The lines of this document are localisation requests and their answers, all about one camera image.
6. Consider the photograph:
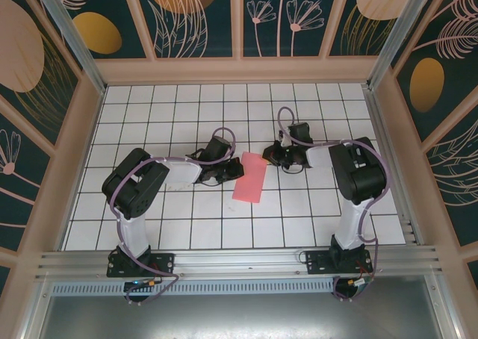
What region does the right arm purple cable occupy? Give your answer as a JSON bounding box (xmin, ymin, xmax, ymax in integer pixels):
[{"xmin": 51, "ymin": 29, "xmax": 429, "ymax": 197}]
[{"xmin": 278, "ymin": 107, "xmax": 390, "ymax": 302}]

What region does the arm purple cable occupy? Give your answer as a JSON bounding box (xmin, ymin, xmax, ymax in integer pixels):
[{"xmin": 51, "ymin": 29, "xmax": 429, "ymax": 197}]
[
  {"xmin": 111, "ymin": 126, "xmax": 237, "ymax": 305},
  {"xmin": 278, "ymin": 107, "xmax": 390, "ymax": 302}
]

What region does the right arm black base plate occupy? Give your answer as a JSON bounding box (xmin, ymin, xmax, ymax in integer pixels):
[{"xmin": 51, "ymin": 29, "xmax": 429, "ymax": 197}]
[{"xmin": 305, "ymin": 249, "xmax": 374, "ymax": 276}]

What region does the pink paper sheet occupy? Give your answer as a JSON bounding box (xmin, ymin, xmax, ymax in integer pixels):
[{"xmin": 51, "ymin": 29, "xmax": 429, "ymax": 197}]
[{"xmin": 231, "ymin": 151, "xmax": 268, "ymax": 205}]

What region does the aluminium corner post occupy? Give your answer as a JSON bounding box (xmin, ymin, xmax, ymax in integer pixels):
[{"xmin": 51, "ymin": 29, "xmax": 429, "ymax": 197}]
[
  {"xmin": 367, "ymin": 0, "xmax": 444, "ymax": 90},
  {"xmin": 29, "ymin": 0, "xmax": 108, "ymax": 96}
]

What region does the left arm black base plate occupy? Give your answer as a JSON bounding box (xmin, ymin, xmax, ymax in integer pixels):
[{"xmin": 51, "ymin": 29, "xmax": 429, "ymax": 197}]
[{"xmin": 106, "ymin": 252, "xmax": 176, "ymax": 279}]

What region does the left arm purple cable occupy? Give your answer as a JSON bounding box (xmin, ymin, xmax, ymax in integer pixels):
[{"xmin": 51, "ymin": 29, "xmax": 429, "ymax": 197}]
[{"xmin": 111, "ymin": 126, "xmax": 237, "ymax": 305}]

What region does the aluminium table side rail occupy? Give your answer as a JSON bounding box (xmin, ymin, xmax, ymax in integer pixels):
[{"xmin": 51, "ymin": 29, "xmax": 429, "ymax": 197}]
[{"xmin": 361, "ymin": 84, "xmax": 425, "ymax": 247}]

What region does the grey slotted cable duct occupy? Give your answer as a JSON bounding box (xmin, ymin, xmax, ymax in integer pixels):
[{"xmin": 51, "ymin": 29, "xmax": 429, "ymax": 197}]
[{"xmin": 50, "ymin": 278, "xmax": 337, "ymax": 297}]

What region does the shiny metal sheet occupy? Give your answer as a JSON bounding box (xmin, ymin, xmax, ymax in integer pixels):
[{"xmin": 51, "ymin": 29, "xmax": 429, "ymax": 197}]
[{"xmin": 22, "ymin": 275, "xmax": 460, "ymax": 339}]

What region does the long aluminium mounting rail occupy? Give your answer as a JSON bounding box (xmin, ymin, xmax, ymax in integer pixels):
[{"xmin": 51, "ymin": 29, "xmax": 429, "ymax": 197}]
[{"xmin": 35, "ymin": 244, "xmax": 445, "ymax": 284}]

